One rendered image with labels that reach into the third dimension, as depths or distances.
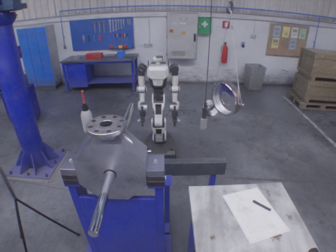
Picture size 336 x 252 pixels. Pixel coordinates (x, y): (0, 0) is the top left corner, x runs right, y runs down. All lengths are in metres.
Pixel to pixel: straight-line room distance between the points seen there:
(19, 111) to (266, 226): 2.99
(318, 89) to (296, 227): 4.66
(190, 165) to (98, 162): 0.83
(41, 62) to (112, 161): 5.77
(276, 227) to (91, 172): 1.26
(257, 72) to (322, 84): 1.70
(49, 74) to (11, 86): 3.91
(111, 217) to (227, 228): 0.92
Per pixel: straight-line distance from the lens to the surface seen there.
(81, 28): 6.83
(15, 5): 2.93
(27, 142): 3.47
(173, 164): 1.96
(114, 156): 1.45
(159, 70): 2.88
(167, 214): 2.44
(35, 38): 6.95
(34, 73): 7.24
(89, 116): 4.15
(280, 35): 7.10
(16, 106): 3.25
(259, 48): 6.93
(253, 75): 6.43
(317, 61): 5.79
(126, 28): 6.48
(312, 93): 5.98
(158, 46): 6.48
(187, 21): 6.09
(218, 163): 2.01
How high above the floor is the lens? 2.08
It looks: 29 degrees down
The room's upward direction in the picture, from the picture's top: straight up
